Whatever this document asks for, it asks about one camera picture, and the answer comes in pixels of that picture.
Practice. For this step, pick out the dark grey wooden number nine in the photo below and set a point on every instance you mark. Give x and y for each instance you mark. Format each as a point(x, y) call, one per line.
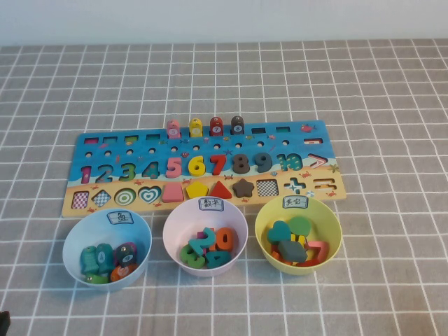
point(267, 161)

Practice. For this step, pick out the paper label on pink bowl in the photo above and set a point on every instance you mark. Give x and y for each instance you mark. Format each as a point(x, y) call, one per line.
point(211, 204)

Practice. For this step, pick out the pink plastic bowl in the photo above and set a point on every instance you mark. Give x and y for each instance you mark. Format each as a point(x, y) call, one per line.
point(182, 220)

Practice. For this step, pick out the paper label on yellow bowl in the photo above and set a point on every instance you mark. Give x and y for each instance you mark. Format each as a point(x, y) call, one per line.
point(295, 203)

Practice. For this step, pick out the blue wooden number puzzle board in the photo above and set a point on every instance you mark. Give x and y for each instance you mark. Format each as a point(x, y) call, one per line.
point(140, 148)

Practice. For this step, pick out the orange wooden shape piece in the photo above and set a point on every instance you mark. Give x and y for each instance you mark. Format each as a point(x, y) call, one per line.
point(276, 255)

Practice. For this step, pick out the yellow wooden sign piece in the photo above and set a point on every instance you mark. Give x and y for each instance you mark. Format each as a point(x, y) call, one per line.
point(299, 238)

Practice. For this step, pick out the yellow plastic bowl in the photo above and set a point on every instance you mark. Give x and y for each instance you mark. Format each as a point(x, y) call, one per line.
point(325, 220)

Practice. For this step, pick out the paper label on blue bowl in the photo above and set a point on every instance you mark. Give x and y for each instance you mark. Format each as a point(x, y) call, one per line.
point(120, 217)

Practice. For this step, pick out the red wooden sign piece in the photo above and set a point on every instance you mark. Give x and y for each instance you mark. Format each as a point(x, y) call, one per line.
point(309, 262)

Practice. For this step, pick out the light blue plastic bowl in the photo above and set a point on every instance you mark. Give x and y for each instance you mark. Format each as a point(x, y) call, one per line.
point(80, 234)

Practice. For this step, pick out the red wooden number seven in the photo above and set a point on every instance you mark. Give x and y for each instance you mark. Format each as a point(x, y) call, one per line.
point(220, 164)

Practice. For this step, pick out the brown wooden number eight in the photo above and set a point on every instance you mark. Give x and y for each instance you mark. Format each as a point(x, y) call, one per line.
point(241, 168)

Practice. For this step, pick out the red wooden triangle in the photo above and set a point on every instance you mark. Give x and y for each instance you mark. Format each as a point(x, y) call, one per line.
point(220, 192)

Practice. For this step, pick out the brown wooden star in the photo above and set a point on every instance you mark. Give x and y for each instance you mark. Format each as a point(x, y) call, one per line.
point(243, 188)

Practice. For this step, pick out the yellow wooden number six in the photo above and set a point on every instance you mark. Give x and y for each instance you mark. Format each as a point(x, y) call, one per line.
point(196, 169)

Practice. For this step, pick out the yellow wooden pentagon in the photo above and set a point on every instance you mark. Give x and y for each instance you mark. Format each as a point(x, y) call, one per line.
point(197, 190)

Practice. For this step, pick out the red fish peg seven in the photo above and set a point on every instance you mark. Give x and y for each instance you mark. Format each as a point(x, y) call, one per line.
point(216, 127)

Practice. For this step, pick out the brown fish peg eight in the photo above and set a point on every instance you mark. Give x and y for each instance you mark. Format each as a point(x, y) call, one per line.
point(237, 126)

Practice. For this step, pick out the yellow fish peg six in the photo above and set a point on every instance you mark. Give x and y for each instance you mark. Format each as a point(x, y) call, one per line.
point(195, 129)

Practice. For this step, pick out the pink wooden number five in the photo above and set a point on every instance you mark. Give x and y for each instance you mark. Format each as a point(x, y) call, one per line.
point(173, 171)

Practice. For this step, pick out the pink wooden trapezoid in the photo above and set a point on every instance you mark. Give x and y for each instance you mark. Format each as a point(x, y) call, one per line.
point(172, 194)

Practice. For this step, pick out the pink fish peg five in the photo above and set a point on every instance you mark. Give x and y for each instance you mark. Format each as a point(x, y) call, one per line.
point(173, 130)

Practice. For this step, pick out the purple wooden number one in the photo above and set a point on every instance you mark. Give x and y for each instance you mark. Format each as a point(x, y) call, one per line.
point(201, 235)

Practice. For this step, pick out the orange wooden number ten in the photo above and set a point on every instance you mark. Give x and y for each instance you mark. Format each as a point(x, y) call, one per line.
point(227, 239)

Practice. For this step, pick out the teal wooden number two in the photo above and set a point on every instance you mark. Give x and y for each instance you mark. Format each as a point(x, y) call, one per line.
point(199, 243)

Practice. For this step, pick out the teal wooden heart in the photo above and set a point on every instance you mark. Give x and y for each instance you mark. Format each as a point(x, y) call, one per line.
point(278, 232)

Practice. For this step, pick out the green wooden circle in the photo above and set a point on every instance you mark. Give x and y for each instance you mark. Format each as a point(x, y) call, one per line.
point(300, 225)

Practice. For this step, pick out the green wooden number three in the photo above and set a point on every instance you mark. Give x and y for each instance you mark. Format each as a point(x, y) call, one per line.
point(189, 259)

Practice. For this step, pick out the grey wooden diamond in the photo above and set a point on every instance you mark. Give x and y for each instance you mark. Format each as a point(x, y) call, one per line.
point(293, 251)

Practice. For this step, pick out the pink wooden greater-than sign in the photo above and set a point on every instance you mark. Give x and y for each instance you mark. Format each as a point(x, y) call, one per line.
point(320, 246)

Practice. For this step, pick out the grey wooden fish nine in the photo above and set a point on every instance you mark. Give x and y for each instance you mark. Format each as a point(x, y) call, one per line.
point(125, 255)

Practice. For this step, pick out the orange wooden fish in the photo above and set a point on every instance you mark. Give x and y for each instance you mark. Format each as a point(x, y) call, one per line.
point(122, 273)

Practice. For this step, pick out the teal wooden fish four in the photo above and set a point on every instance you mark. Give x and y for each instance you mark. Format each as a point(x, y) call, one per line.
point(104, 258)

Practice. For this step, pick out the teal patterned wooden fish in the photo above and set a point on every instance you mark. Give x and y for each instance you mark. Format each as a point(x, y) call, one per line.
point(88, 260)

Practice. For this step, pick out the green wooden fish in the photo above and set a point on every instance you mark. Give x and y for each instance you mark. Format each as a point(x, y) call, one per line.
point(96, 279)

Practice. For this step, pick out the grey checked tablecloth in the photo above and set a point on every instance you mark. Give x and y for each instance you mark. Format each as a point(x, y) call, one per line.
point(385, 297)

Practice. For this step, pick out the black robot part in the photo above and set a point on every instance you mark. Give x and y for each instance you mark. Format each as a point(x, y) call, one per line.
point(3, 323)

